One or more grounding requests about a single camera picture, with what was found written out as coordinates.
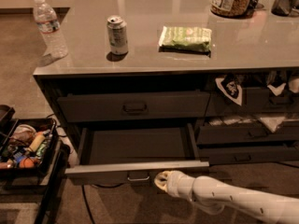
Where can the silver soda can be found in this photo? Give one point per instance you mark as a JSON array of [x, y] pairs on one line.
[[117, 34]]

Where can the black white pennant cloth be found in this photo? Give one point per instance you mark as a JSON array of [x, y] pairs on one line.
[[230, 87]]

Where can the yellow mustard bottle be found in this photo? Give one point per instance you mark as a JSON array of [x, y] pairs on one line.
[[38, 140]]

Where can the white cloth in drawer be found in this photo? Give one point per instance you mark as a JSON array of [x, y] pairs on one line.
[[270, 122]]

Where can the dark glass container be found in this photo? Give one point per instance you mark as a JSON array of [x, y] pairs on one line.
[[285, 7]]

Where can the clear plastic water bottle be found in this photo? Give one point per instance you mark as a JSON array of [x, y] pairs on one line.
[[48, 25]]

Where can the grey drawer cabinet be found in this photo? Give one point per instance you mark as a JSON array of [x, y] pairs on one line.
[[250, 49]]

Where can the orange ball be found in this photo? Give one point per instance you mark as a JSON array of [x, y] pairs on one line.
[[27, 163]]

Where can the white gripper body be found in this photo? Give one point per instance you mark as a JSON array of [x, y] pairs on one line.
[[175, 181]]

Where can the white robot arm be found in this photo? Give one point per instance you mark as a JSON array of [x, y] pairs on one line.
[[211, 196]]

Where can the green snack bag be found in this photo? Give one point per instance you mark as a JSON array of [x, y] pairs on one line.
[[195, 39]]

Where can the black bin of objects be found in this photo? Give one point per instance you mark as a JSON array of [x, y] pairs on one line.
[[16, 136]]

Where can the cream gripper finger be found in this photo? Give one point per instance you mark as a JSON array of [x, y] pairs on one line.
[[161, 180]]

